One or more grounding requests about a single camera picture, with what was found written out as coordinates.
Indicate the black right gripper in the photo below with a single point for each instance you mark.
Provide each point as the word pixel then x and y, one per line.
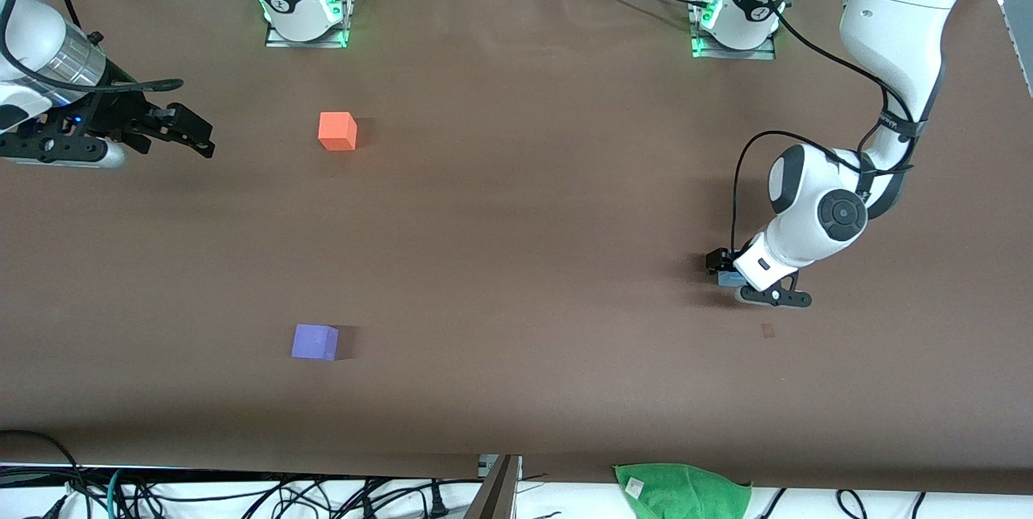
pixel 121 110

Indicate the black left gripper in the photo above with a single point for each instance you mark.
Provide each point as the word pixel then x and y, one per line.
pixel 717 261

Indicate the light blue cube block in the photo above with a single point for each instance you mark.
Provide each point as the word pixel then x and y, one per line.
pixel 729 279

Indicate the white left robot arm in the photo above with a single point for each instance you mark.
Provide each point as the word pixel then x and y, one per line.
pixel 896 10

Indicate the orange cube block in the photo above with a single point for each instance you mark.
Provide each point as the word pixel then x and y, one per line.
pixel 335 131

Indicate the purple cube block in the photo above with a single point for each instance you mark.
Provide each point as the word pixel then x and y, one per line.
pixel 313 341

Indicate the green cloth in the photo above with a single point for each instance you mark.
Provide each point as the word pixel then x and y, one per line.
pixel 686 495

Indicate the white cloth tag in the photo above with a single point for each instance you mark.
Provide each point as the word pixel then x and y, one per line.
pixel 635 487

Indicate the black power plug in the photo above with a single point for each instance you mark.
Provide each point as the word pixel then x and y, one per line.
pixel 437 503

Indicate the aluminium table edge profile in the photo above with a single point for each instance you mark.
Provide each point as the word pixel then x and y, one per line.
pixel 1015 27

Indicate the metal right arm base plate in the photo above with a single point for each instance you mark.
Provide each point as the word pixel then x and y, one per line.
pixel 307 43

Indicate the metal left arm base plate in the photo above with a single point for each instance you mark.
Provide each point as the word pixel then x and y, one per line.
pixel 730 53

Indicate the grey metal post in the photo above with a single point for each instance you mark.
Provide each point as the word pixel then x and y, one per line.
pixel 494 495

